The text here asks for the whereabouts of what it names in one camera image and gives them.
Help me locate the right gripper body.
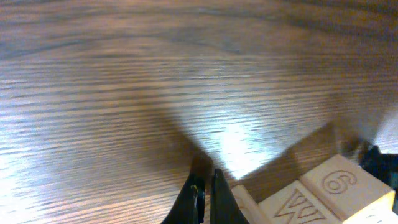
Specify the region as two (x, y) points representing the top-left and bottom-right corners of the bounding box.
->
(359, 145), (397, 214)

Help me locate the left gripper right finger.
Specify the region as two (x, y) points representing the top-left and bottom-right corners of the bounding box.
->
(210, 169), (249, 224)

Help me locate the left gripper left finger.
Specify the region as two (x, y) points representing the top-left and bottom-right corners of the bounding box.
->
(161, 174), (205, 224)

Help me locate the yellow S block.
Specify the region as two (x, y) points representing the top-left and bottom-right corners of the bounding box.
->
(259, 180), (342, 224)

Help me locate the green R block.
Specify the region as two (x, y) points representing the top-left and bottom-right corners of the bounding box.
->
(231, 185), (268, 224)

